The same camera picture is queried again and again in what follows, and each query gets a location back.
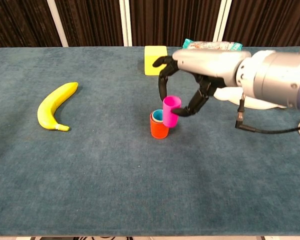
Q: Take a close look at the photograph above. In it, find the dark brown partition panel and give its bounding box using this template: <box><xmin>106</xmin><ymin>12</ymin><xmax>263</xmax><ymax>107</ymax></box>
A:
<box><xmin>0</xmin><ymin>0</ymin><xmax>63</xmax><ymax>48</ymax></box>
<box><xmin>54</xmin><ymin>0</ymin><xmax>127</xmax><ymax>48</ymax></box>
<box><xmin>223</xmin><ymin>0</ymin><xmax>300</xmax><ymax>48</ymax></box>
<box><xmin>128</xmin><ymin>0</ymin><xmax>222</xmax><ymax>48</ymax></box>

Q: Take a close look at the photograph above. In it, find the yellow cube block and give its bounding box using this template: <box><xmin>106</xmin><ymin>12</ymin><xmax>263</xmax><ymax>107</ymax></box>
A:
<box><xmin>143</xmin><ymin>45</ymin><xmax>169</xmax><ymax>77</ymax></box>

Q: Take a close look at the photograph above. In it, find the teal snack packet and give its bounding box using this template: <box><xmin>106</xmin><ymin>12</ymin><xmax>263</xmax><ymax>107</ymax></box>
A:
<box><xmin>181</xmin><ymin>38</ymin><xmax>243</xmax><ymax>52</ymax></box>

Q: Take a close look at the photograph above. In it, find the white fish toy board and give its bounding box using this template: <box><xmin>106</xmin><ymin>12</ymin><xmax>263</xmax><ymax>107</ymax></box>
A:
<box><xmin>213</xmin><ymin>86</ymin><xmax>287</xmax><ymax>110</ymax></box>

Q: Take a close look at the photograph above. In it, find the blue plastic cup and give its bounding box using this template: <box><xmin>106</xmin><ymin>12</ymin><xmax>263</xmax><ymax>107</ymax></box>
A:
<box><xmin>152</xmin><ymin>109</ymin><xmax>164</xmax><ymax>122</ymax></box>

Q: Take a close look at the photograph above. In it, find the yellow toy banana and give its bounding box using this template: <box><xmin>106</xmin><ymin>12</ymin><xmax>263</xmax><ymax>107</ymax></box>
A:
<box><xmin>37</xmin><ymin>81</ymin><xmax>79</xmax><ymax>132</ymax></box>

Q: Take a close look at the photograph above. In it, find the pink plastic cup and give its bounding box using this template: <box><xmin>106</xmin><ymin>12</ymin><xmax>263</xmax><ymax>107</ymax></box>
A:
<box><xmin>162</xmin><ymin>95</ymin><xmax>183</xmax><ymax>129</ymax></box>

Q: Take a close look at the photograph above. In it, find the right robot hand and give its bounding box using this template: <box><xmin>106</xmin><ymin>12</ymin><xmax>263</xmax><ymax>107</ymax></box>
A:
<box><xmin>152</xmin><ymin>47</ymin><xmax>252</xmax><ymax>118</ymax></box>

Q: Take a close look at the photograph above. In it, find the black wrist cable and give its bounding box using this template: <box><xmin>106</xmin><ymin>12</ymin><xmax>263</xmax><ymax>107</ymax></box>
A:
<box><xmin>234</xmin><ymin>93</ymin><xmax>300</xmax><ymax>135</ymax></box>

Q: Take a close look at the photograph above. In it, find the teal table cloth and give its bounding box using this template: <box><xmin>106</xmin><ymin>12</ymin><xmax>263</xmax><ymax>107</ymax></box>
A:
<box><xmin>0</xmin><ymin>45</ymin><xmax>300</xmax><ymax>237</ymax></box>

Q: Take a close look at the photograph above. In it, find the white partition frame post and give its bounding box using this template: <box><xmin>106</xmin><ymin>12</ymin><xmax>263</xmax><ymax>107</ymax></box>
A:
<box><xmin>212</xmin><ymin>0</ymin><xmax>233</xmax><ymax>43</ymax></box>
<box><xmin>118</xmin><ymin>0</ymin><xmax>133</xmax><ymax>47</ymax></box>
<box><xmin>46</xmin><ymin>0</ymin><xmax>69</xmax><ymax>48</ymax></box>

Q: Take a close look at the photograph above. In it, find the orange plastic cup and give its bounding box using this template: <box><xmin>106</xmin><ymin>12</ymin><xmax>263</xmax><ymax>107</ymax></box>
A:
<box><xmin>149</xmin><ymin>111</ymin><xmax>170</xmax><ymax>139</ymax></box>

